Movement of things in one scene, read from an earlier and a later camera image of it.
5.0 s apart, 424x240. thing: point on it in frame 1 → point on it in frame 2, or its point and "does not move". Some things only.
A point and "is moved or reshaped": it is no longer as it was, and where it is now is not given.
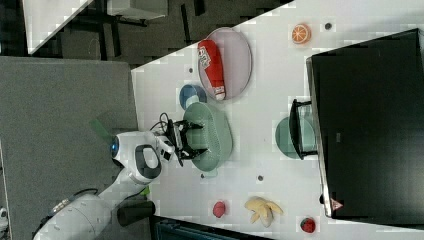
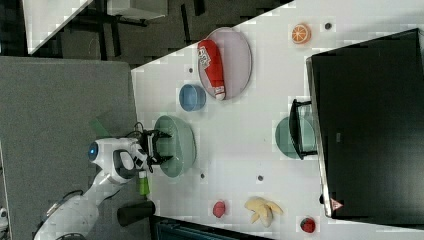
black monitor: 365,124 does not move
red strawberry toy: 219,209 does not move
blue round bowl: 188,91 does not move
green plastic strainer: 215,136 is moved or reshaped
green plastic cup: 284,140 does not move
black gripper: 178,135 → 148,145
